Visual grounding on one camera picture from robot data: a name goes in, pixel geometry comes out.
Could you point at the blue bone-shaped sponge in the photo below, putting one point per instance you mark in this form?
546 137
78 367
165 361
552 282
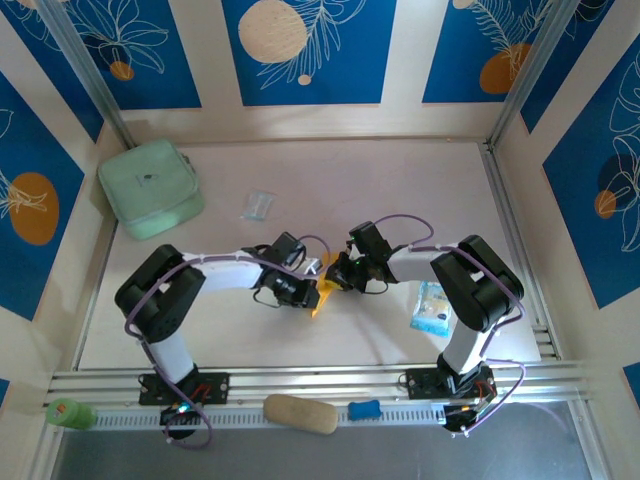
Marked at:
364 410

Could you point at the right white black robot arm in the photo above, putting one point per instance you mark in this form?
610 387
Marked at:
480 280

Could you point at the aluminium corner post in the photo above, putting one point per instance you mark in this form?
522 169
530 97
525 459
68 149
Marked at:
530 70
85 70

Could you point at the aluminium mounting rail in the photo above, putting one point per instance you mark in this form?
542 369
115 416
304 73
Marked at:
325 377

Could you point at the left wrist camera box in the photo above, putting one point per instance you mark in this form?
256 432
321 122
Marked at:
314 264

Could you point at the beige oval case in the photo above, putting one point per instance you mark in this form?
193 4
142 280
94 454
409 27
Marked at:
300 414

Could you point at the aluminium side rail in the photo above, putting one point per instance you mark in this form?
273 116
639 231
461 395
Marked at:
500 190

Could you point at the blue wet wipes pack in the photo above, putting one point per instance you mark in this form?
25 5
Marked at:
430 305

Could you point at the small clear plastic packet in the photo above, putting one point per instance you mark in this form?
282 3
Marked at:
257 205

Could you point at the mint green zip case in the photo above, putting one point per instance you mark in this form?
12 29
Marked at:
145 185

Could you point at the orange square paper sheet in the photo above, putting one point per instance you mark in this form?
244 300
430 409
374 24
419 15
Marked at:
320 302

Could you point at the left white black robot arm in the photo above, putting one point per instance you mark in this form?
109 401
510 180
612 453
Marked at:
155 295

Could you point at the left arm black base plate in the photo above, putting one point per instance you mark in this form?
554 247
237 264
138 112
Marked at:
215 387

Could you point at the green bottle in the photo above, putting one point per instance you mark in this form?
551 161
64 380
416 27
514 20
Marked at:
70 414

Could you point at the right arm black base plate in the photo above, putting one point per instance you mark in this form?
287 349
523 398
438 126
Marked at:
420 382

